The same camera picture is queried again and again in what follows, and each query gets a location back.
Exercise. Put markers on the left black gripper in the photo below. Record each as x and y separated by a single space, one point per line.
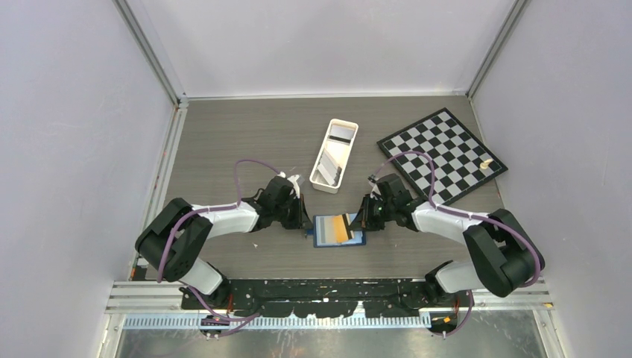
300 219

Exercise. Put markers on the aluminium frame rail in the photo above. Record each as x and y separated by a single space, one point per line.
144 297

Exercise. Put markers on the silver card at tray end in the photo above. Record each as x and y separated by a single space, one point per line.
342 134

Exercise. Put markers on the blue card holder wallet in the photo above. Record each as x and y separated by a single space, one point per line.
316 233

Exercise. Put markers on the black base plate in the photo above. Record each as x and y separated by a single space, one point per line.
325 298

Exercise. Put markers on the black white chessboard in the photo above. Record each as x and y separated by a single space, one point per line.
455 151

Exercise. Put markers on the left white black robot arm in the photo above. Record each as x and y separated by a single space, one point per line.
172 242

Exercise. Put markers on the beige chess piece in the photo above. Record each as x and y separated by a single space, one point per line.
485 164

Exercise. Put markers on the grey cards in tray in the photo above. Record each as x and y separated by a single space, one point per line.
329 168

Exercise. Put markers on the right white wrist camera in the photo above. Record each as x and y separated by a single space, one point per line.
375 192

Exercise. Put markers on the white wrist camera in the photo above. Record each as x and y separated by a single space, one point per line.
375 192
295 180

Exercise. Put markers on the white plastic tray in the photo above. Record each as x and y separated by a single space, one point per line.
340 151

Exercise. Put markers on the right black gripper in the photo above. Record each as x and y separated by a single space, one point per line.
364 221

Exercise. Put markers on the gold credit card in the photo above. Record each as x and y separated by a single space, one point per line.
329 234
341 229

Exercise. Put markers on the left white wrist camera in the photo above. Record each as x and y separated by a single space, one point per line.
295 180

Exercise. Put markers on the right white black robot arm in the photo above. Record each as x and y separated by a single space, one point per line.
502 256

